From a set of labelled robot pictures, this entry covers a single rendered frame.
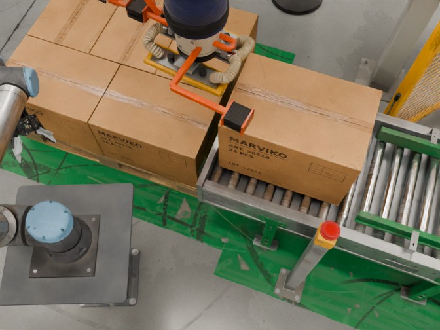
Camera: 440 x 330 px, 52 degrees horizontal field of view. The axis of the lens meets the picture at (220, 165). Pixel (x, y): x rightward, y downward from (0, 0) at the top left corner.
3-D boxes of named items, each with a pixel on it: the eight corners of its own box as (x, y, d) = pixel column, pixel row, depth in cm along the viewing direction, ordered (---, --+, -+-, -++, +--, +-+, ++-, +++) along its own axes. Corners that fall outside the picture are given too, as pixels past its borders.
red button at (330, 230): (340, 227, 161) (343, 224, 158) (335, 245, 159) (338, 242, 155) (321, 220, 162) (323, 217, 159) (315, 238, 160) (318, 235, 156)
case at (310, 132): (357, 136, 228) (383, 90, 192) (338, 206, 212) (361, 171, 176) (245, 101, 237) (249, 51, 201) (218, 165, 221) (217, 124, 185)
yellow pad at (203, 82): (232, 78, 174) (232, 71, 169) (219, 97, 170) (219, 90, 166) (156, 45, 181) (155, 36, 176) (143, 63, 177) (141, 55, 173)
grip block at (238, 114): (253, 116, 155) (255, 109, 150) (241, 135, 151) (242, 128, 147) (232, 107, 156) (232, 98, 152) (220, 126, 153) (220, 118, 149)
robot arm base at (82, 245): (92, 259, 181) (86, 253, 172) (44, 266, 180) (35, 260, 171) (91, 215, 189) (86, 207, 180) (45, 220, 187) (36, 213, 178)
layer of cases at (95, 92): (254, 58, 299) (258, 14, 263) (198, 189, 260) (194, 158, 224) (92, 10, 318) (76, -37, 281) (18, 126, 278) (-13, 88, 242)
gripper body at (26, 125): (25, 138, 155) (6, 106, 150) (16, 139, 161) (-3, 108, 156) (44, 128, 159) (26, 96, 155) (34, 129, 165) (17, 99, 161)
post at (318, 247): (297, 281, 252) (340, 227, 161) (294, 293, 249) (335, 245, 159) (285, 276, 253) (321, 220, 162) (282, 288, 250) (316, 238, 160)
